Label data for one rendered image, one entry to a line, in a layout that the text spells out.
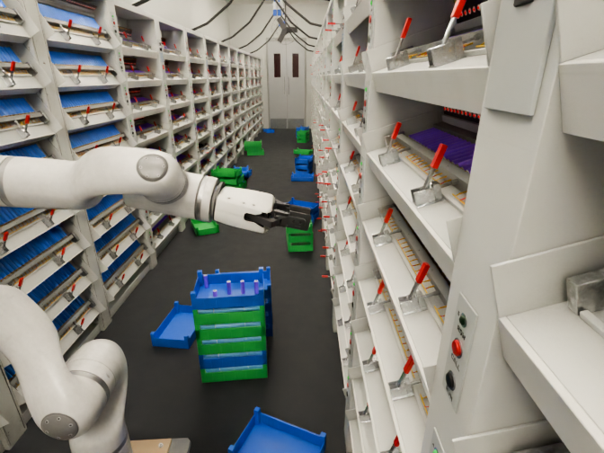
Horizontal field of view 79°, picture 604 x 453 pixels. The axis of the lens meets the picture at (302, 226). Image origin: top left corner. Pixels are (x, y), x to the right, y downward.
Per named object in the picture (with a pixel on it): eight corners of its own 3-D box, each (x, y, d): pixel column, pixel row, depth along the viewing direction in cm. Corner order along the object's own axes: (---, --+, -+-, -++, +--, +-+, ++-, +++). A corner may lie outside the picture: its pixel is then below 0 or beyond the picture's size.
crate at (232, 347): (198, 355, 163) (196, 341, 160) (204, 326, 181) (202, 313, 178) (266, 350, 166) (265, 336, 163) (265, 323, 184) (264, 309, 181)
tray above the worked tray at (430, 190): (460, 297, 41) (439, 182, 36) (370, 169, 97) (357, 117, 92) (657, 246, 38) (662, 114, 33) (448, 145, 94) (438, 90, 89)
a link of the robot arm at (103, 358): (62, 468, 84) (32, 388, 75) (97, 402, 101) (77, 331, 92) (117, 464, 85) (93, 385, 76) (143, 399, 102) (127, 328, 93)
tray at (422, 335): (437, 421, 48) (422, 368, 44) (366, 235, 104) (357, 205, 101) (599, 386, 45) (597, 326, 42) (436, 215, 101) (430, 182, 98)
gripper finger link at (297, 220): (272, 223, 68) (307, 229, 69) (270, 229, 66) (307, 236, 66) (275, 207, 67) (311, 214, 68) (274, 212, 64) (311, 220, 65)
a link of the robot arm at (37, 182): (-28, 126, 55) (180, 142, 58) (34, 168, 71) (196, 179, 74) (-44, 182, 53) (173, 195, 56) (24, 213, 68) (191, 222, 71)
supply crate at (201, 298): (191, 310, 154) (190, 293, 151) (199, 284, 172) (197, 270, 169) (264, 306, 157) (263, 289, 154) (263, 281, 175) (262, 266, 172)
